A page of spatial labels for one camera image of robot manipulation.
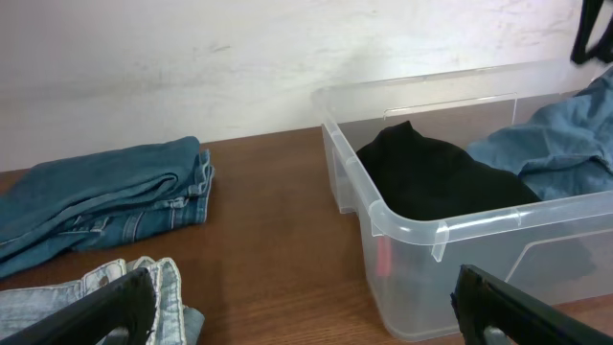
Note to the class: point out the blue denim shirt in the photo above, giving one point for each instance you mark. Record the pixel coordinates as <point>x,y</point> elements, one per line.
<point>564,150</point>

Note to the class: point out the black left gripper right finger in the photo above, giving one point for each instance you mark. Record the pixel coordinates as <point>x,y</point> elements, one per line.
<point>490,311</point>

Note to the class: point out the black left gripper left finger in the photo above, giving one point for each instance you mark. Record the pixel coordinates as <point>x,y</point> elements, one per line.
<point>127,303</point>

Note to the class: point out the clear plastic storage bin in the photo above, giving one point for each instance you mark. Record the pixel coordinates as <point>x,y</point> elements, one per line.
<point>557,251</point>

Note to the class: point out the black garment with red stripe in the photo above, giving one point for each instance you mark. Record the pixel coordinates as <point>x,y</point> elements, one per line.
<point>424,178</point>

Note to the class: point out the light blue folded jeans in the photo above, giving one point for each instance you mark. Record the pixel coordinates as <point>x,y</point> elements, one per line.
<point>174,323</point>

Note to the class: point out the dark blue folded jeans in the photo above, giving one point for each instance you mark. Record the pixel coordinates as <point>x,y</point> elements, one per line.
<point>103,200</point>

